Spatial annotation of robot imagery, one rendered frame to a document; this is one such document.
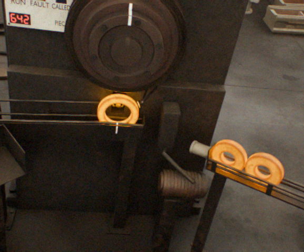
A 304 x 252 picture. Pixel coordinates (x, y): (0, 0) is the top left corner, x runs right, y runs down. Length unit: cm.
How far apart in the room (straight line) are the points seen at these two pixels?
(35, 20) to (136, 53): 46
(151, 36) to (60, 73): 51
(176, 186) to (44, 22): 90
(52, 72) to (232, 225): 134
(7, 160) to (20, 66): 41
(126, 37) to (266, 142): 191
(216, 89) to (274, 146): 136
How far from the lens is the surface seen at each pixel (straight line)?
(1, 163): 183
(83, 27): 159
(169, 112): 183
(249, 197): 272
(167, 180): 190
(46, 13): 177
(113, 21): 152
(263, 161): 175
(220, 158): 183
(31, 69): 190
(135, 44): 154
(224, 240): 244
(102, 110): 183
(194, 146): 185
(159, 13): 157
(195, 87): 190
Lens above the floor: 184
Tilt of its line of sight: 37 degrees down
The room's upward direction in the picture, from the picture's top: 10 degrees clockwise
